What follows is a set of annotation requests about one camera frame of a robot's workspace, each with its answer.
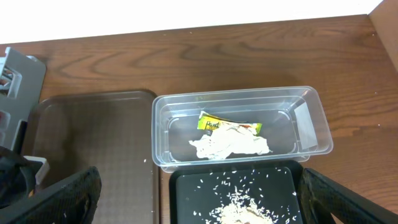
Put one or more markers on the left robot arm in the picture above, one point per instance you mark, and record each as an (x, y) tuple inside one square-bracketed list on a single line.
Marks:
[(20, 175)]

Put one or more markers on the green snack wrapper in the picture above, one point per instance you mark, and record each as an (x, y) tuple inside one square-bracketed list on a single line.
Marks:
[(207, 121)]

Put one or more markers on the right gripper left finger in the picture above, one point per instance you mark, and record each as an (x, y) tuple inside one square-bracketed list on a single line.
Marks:
[(71, 200)]

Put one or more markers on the rice pile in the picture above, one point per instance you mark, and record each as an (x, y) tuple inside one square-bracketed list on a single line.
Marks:
[(240, 213)]

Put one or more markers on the crumpled white tissue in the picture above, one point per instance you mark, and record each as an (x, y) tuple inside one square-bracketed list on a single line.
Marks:
[(230, 139)]

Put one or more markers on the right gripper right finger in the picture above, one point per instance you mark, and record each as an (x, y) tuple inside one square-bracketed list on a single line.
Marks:
[(323, 199)]

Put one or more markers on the black tray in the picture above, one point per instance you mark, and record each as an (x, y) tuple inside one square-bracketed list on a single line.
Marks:
[(195, 193)]

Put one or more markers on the clear plastic waste bin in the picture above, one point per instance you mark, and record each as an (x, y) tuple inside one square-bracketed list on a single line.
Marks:
[(293, 122)]

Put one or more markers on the dark brown serving tray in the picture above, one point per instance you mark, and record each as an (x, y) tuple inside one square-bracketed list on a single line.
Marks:
[(111, 131)]

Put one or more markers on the grey plastic dish rack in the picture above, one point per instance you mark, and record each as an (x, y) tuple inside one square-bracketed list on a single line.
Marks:
[(22, 78)]

